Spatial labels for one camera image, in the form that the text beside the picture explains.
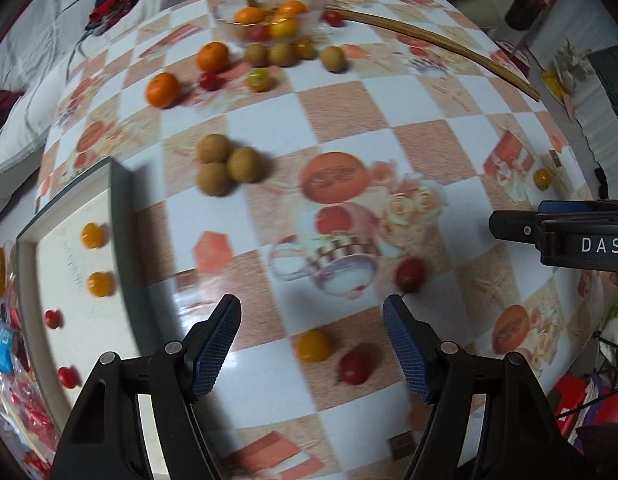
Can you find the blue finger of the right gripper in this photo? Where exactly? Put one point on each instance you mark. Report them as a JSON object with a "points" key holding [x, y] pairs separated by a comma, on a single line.
{"points": [[578, 206]]}

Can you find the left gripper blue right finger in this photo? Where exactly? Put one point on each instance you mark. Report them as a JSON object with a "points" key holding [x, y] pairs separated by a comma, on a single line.
{"points": [[416, 346]]}

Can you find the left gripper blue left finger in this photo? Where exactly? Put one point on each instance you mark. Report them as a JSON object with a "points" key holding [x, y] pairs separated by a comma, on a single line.
{"points": [[207, 345]]}

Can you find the red cherry tomato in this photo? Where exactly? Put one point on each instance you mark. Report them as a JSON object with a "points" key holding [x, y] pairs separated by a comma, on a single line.
{"points": [[333, 18], [53, 319], [209, 81], [411, 274], [355, 368], [68, 377]]}

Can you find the yellow cherry tomato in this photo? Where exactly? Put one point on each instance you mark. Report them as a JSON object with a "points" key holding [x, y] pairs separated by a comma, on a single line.
{"points": [[542, 178], [94, 235], [101, 284], [314, 346]]}

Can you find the longan cluster top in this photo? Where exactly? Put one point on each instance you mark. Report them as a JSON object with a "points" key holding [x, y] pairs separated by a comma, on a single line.
{"points": [[213, 148]]}

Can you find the longan cluster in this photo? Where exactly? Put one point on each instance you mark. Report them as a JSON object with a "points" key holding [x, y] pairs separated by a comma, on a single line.
{"points": [[245, 165], [213, 148], [213, 179]]}

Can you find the lone longan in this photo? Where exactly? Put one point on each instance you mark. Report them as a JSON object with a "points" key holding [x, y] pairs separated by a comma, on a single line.
{"points": [[334, 60]]}

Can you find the white tray with green rim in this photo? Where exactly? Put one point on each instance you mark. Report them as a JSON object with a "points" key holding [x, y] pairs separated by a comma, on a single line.
{"points": [[52, 267]]}

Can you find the longan cluster bottom left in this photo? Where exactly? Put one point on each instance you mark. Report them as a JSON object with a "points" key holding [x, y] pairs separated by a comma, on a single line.
{"points": [[213, 179]]}

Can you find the longan cluster right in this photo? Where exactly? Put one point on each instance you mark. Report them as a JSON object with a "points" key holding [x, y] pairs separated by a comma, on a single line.
{"points": [[245, 165]]}

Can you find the blue snack packet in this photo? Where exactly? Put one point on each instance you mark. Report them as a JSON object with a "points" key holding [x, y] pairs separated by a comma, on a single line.
{"points": [[6, 343]]}

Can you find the green cushion seat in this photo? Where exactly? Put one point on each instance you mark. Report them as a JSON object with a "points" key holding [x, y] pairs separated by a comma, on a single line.
{"points": [[482, 13]]}

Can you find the left mandarin orange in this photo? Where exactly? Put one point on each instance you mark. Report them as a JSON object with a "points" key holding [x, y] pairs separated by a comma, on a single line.
{"points": [[163, 90]]}

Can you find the mandarin orange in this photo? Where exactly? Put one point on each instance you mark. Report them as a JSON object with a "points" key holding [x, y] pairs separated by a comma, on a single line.
{"points": [[213, 57], [163, 90]]}

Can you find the long wooden stick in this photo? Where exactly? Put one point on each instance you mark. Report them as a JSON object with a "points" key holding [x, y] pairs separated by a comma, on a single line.
{"points": [[415, 32]]}

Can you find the yellow-green cherry tomato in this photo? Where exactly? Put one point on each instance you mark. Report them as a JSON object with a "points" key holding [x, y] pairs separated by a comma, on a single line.
{"points": [[259, 80]]}

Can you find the red cherry tomato by stick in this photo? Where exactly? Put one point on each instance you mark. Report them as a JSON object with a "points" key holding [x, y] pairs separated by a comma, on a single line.
{"points": [[333, 18]]}

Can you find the right mandarin orange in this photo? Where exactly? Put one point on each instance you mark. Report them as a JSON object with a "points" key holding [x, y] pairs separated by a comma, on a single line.
{"points": [[213, 57]]}

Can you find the small orange tomato by bowl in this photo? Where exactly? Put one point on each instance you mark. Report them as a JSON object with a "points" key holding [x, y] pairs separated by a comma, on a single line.
{"points": [[305, 48]]}

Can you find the longan beside bowl left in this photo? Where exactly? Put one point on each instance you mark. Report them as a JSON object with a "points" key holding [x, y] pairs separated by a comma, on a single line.
{"points": [[256, 55]]}

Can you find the longan beside bowl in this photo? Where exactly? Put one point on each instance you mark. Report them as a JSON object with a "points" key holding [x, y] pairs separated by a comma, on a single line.
{"points": [[282, 55], [256, 55]]}

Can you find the longan beside bowl middle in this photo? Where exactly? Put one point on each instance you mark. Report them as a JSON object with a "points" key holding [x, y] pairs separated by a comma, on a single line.
{"points": [[282, 55]]}

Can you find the red tomato in bowl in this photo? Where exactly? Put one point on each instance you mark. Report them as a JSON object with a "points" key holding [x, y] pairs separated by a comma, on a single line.
{"points": [[258, 34]]}

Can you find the yellow tomato in bowl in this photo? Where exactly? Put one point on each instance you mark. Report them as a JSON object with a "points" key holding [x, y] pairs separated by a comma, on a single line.
{"points": [[284, 28]]}

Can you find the orange in bowl right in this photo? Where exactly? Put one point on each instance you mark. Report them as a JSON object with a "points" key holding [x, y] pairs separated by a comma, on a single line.
{"points": [[291, 8]]}

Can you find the orange in bowl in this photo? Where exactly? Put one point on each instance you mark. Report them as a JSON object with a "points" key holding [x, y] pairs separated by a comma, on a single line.
{"points": [[250, 15], [291, 8]]}

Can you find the orange in bowl left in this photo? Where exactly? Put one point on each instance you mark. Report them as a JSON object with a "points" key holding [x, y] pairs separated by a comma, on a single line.
{"points": [[250, 15]]}

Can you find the clear glass fruit bowl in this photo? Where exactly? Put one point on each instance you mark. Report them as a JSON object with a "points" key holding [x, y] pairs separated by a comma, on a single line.
{"points": [[223, 14]]}

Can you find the white grey sofa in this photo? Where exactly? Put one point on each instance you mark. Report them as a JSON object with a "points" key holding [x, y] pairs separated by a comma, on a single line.
{"points": [[37, 55]]}

